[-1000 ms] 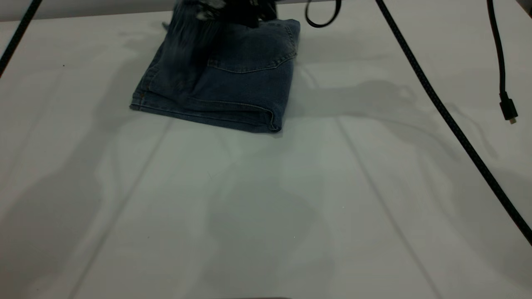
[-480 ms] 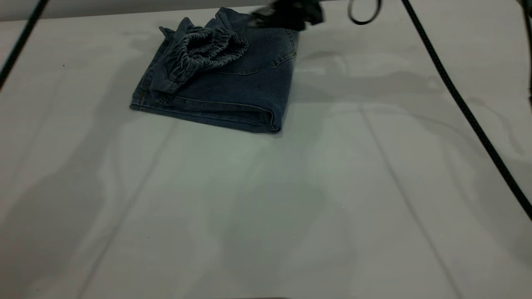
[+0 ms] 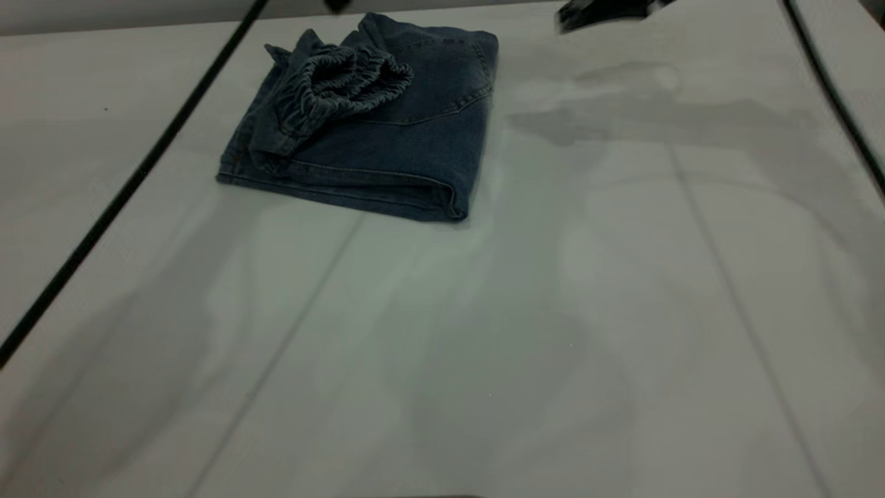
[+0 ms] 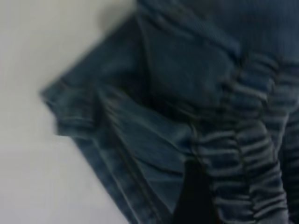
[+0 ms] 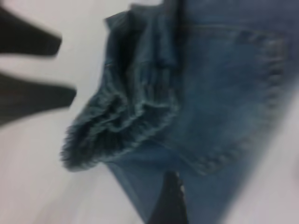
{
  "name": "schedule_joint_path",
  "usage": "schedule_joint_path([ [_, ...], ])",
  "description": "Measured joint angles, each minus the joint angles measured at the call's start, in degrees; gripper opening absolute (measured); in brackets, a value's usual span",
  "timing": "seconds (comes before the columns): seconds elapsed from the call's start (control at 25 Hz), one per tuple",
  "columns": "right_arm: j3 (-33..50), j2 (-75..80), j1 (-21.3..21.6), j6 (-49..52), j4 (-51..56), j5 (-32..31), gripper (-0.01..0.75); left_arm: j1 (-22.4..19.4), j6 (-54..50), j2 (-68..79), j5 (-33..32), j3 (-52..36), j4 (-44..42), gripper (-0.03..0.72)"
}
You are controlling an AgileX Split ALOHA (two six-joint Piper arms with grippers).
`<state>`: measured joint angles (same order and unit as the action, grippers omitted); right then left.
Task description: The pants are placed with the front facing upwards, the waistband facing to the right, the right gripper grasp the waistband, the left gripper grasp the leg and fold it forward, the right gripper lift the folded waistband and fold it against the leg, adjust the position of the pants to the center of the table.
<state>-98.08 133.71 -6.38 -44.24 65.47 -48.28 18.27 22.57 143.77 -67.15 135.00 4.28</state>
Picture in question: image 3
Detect blue denim pants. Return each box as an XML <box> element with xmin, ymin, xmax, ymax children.
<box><xmin>216</xmin><ymin>12</ymin><xmax>500</xmax><ymax>223</ymax></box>

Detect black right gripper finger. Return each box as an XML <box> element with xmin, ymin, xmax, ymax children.
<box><xmin>555</xmin><ymin>0</ymin><xmax>677</xmax><ymax>33</ymax></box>

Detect thin black cable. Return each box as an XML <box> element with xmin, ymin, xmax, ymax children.
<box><xmin>781</xmin><ymin>0</ymin><xmax>885</xmax><ymax>198</ymax></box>
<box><xmin>0</xmin><ymin>0</ymin><xmax>270</xmax><ymax>369</ymax></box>

